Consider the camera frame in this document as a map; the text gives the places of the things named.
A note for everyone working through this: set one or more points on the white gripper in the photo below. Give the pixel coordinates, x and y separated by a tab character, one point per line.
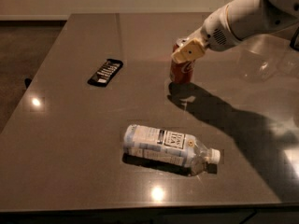
215	34

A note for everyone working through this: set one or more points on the red coke can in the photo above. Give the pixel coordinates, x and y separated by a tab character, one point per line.
181	73

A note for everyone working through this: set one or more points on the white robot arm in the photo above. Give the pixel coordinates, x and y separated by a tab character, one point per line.
235	22

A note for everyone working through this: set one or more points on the blue plastic bottle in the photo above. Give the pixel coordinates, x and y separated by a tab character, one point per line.
179	149

